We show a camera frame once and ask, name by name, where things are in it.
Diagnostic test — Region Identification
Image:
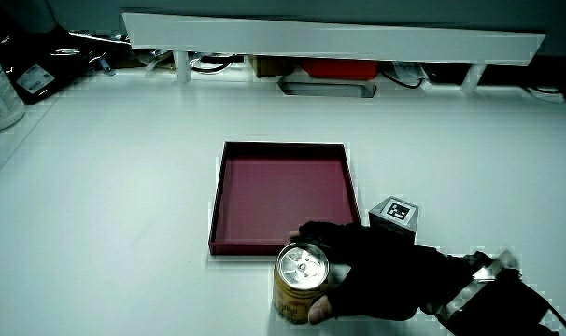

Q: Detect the person's right hand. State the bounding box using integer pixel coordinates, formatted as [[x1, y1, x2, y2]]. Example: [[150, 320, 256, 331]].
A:
[[289, 195, 458, 326]]

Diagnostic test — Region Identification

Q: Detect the gold red bull can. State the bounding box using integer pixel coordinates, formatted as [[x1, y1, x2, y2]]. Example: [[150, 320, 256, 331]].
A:
[[272, 242, 332, 326]]

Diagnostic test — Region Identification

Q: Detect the person's right forearm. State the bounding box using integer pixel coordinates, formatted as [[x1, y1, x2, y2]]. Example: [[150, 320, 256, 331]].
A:
[[422, 249, 564, 336]]

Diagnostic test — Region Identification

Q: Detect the white desk shelf riser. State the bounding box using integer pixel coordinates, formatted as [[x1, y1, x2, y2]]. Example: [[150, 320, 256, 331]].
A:
[[122, 12, 547, 94]]

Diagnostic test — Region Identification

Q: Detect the white desk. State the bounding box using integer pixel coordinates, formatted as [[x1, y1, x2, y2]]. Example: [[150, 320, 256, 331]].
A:
[[0, 68, 566, 336]]

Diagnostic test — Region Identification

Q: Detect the maroon shallow tray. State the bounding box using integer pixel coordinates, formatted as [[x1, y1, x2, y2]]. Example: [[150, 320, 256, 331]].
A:
[[207, 141, 362, 257]]

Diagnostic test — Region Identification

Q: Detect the grey flat box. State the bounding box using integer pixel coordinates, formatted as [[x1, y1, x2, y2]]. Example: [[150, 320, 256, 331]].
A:
[[277, 74, 377, 99]]

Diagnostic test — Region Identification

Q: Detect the red box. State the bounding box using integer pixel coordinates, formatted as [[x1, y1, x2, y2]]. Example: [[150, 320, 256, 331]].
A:
[[300, 58, 380, 81]]

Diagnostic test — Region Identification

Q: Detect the brown cardboard box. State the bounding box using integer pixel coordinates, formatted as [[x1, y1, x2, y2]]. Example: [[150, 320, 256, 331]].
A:
[[248, 55, 294, 78]]

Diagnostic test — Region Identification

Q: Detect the black bag with white label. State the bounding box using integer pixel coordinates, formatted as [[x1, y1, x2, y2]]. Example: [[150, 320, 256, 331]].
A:
[[0, 26, 107, 106]]

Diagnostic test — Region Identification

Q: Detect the white plastic bottle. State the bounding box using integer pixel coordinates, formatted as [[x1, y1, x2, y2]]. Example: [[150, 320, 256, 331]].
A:
[[0, 36, 26, 132]]

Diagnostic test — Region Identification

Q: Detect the thin black glove cable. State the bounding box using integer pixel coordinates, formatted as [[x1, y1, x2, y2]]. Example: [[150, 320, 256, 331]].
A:
[[546, 302, 566, 336]]

